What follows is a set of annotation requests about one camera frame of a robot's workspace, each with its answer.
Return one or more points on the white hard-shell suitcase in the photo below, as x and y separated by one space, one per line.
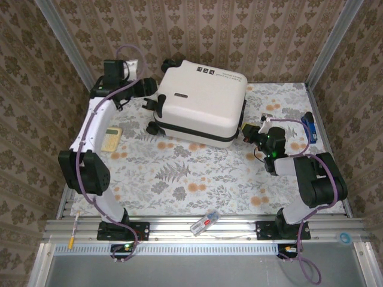
203 101

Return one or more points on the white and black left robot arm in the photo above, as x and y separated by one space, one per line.
89 128

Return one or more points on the blue stapler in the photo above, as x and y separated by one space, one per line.
309 127

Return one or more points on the floral tablecloth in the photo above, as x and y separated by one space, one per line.
209 179

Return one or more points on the yellow calculator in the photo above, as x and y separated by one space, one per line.
112 139

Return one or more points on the clear plastic case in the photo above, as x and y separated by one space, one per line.
205 223

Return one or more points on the black controller board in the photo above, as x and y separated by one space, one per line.
122 249
287 250

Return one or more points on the clear tape roll blue core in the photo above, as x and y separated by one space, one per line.
340 239

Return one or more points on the grey metal panel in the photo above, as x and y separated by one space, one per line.
194 270

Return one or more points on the white pen with yellow tip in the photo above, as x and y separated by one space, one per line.
74 227

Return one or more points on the aluminium frame post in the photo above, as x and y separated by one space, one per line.
68 48
335 45

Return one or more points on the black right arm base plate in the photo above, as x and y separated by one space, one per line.
263 230

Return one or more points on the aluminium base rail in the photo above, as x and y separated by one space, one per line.
179 231

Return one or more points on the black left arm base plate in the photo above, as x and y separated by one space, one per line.
143 230

